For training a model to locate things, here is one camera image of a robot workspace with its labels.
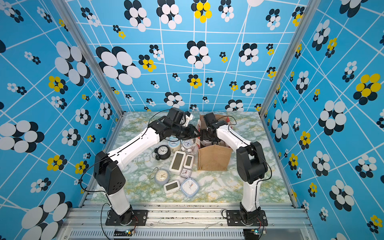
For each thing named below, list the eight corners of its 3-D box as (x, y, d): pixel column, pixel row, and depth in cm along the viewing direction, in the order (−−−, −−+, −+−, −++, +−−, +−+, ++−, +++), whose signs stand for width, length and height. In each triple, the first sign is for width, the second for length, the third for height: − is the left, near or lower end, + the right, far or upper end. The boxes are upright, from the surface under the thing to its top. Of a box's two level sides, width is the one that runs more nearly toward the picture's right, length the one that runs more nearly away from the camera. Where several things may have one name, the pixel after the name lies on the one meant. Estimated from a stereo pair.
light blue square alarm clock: (178, 189, 84) (178, 187, 81) (189, 177, 88) (189, 175, 85) (189, 200, 80) (189, 199, 77) (200, 188, 84) (200, 186, 82)
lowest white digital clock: (165, 194, 82) (164, 193, 80) (163, 184, 86) (163, 183, 84) (181, 190, 84) (180, 189, 82) (179, 180, 87) (178, 179, 85)
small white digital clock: (183, 168, 92) (183, 166, 90) (184, 156, 97) (184, 154, 95) (194, 168, 92) (194, 166, 90) (194, 156, 97) (194, 154, 95)
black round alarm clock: (154, 160, 96) (152, 157, 93) (156, 148, 102) (155, 145, 98) (169, 160, 96) (168, 157, 93) (171, 148, 102) (170, 145, 98)
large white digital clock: (169, 173, 90) (168, 170, 87) (175, 153, 99) (174, 150, 95) (182, 175, 89) (181, 172, 86) (187, 155, 98) (187, 152, 95)
